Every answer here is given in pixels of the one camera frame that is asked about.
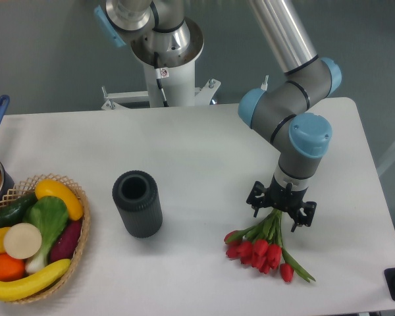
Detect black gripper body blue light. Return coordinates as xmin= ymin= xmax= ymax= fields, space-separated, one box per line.
xmin=265 ymin=179 xmax=307 ymax=214

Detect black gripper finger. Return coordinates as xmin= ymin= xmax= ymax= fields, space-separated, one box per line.
xmin=246 ymin=181 xmax=273 ymax=217
xmin=285 ymin=201 xmax=317 ymax=232

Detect red tulip bouquet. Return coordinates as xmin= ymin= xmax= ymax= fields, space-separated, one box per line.
xmin=224 ymin=209 xmax=315 ymax=283

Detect dark grey ribbed vase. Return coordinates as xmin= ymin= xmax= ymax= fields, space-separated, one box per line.
xmin=112 ymin=171 xmax=163 ymax=238

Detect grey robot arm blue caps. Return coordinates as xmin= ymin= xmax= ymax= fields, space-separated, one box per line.
xmin=94 ymin=1 xmax=342 ymax=226

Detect purple sweet potato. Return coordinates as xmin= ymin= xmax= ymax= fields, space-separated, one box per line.
xmin=49 ymin=221 xmax=82 ymax=263

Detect green bok choy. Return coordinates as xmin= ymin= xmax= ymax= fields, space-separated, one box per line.
xmin=22 ymin=196 xmax=68 ymax=275

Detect woven wicker basket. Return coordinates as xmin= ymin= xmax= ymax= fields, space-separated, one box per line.
xmin=0 ymin=174 xmax=90 ymax=303

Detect dark green cucumber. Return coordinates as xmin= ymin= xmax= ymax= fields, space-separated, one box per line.
xmin=0 ymin=192 xmax=37 ymax=228

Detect orange fruit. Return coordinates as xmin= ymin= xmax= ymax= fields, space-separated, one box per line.
xmin=0 ymin=253 xmax=25 ymax=282

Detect yellow banana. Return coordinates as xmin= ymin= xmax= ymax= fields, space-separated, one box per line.
xmin=0 ymin=259 xmax=71 ymax=302

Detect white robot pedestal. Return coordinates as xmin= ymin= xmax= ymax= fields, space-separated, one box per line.
xmin=101 ymin=18 xmax=221 ymax=110

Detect black cable on pedestal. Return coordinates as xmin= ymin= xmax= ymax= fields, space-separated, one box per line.
xmin=153 ymin=51 xmax=170 ymax=108

